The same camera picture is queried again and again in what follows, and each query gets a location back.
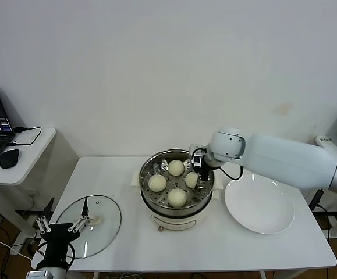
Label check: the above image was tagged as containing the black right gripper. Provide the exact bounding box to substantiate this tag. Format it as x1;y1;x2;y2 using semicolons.
196;162;211;190

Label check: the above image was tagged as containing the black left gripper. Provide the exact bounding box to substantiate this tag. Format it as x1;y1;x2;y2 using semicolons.
36;198;91;270

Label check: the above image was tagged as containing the white steamed baozi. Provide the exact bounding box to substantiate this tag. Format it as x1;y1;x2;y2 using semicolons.
168;159;185;177
148;174;168;192
167;188;188;208
185;171;198;189

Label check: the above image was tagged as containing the glass lid with cream handle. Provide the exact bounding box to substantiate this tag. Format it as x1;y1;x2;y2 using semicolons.
54;194;122;259

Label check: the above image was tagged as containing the stainless steel steamer basket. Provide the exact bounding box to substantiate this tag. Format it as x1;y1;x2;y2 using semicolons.
132;148;223;217

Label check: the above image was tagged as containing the cream electric cooker base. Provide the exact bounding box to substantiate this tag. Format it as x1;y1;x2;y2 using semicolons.
130;170;224;233

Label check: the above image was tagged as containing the white round plate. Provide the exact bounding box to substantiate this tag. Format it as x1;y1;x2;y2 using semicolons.
224;173;295;235

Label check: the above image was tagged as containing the white side table with mouse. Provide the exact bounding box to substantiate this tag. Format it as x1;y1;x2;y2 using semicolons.
0;127;80;248

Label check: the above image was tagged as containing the black computer mouse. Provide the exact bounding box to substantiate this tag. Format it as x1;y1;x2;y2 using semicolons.
0;149;21;170

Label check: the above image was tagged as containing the white side table with label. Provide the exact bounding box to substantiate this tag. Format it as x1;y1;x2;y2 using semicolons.
315;135;337;254

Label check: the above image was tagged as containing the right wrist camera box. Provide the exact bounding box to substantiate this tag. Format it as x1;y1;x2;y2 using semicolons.
189;143;207;169

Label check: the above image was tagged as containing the white floor cable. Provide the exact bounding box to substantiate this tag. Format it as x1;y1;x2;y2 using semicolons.
0;228;34;261

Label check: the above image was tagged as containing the black laptop cable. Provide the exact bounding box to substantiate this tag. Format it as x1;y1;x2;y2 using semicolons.
10;126;43;146

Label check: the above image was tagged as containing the black power adapter with cable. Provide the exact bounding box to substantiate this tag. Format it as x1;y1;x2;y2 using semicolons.
308;188;326;212

